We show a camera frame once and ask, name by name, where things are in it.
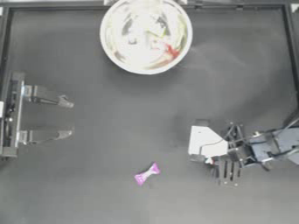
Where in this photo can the purple candy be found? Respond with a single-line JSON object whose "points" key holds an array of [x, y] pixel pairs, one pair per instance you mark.
{"points": [[145, 174]]}

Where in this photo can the red candy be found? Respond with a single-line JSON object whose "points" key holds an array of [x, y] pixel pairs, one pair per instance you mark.
{"points": [[172, 51]]}

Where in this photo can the green candy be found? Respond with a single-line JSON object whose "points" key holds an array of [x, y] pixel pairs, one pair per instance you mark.
{"points": [[164, 31]]}

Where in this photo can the steel bowl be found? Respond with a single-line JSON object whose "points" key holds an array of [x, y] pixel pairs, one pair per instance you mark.
{"points": [[136, 58]]}

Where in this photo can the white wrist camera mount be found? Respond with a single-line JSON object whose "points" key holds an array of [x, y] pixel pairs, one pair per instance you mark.
{"points": [[1, 108], [205, 141]]}

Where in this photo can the black metal frame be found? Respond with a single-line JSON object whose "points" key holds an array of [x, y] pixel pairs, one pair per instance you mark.
{"points": [[57, 5]]}

